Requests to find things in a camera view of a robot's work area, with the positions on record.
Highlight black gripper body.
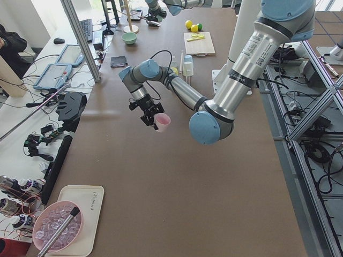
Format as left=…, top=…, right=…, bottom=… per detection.
left=129, top=95, right=158, bottom=117
left=150, top=8, right=167, bottom=19

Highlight pink cup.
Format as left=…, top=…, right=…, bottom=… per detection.
left=154, top=113, right=171, bottom=133

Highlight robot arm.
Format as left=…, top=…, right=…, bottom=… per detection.
left=145, top=0, right=218, bottom=19
left=118, top=1, right=316, bottom=145

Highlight yellow cup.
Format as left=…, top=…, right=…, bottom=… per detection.
left=171, top=67, right=178, bottom=75

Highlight cream white cup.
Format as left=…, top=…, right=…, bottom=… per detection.
left=182, top=62, right=194, bottom=77

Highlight light blue cup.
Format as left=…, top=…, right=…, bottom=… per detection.
left=184, top=55, right=193, bottom=63

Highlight metal scoop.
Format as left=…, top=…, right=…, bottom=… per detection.
left=140, top=16, right=161, bottom=27

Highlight wooden mug tree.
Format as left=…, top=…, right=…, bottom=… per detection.
left=123, top=0, right=139, bottom=34

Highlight green bowl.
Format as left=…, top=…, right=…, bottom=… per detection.
left=121, top=32, right=137, bottom=45

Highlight whole yellow lemon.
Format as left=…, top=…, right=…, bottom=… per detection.
left=185, top=20, right=193, bottom=29
left=190, top=25, right=199, bottom=33

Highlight yellow plastic knife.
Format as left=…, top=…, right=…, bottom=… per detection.
left=187, top=37, right=205, bottom=42

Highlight green lime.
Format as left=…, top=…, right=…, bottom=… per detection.
left=197, top=23, right=203, bottom=31

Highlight grey folded cloth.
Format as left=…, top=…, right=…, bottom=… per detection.
left=110, top=56, right=127, bottom=67

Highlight wooden cutting board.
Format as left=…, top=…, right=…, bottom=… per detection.
left=183, top=32, right=215, bottom=56

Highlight black keyboard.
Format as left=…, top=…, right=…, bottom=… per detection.
left=79, top=19, right=93, bottom=43

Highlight blue teach pendant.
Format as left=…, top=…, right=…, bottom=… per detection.
left=33, top=63, right=72, bottom=90
left=55, top=44, right=84, bottom=67

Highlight cream tray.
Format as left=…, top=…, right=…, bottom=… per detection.
left=32, top=185, right=105, bottom=256

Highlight black computer mouse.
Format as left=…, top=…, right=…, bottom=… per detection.
left=53, top=37, right=65, bottom=45

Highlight pink bowl with ice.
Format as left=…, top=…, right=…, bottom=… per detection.
left=32, top=201, right=83, bottom=253

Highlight seated person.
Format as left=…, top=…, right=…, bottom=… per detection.
left=1, top=25, right=31, bottom=79

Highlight white wire cup rack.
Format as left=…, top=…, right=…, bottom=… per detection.
left=170, top=50, right=194, bottom=85

